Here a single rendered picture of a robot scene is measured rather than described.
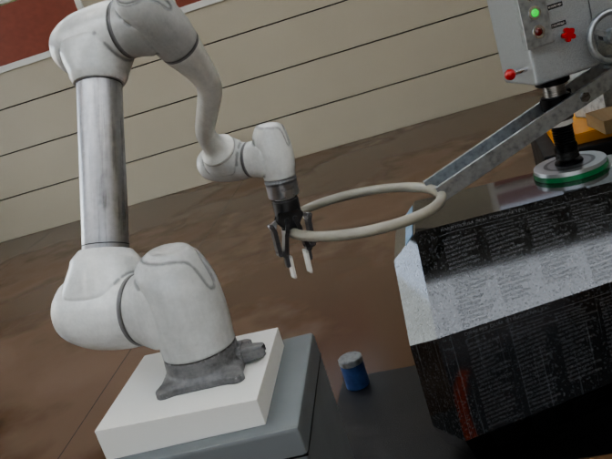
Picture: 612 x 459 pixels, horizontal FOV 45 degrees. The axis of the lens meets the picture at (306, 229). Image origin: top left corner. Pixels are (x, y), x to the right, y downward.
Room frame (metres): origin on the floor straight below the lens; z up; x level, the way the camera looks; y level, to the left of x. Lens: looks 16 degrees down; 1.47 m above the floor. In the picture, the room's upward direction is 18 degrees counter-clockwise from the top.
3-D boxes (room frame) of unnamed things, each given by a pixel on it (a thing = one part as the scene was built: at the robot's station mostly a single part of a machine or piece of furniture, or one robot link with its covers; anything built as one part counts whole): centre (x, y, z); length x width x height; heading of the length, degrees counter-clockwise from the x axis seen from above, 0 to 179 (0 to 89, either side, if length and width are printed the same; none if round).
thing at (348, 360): (2.74, -0.01, 0.08); 0.10 x 0.10 x 0.13
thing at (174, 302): (1.42, 0.29, 1.02); 0.18 x 0.16 x 0.22; 64
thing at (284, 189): (2.02, 0.03, 1.05); 0.09 x 0.09 x 0.06
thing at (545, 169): (2.14, -0.82, 0.82); 0.21 x 0.21 x 0.01
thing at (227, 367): (1.41, 0.26, 0.88); 0.22 x 0.18 x 0.06; 83
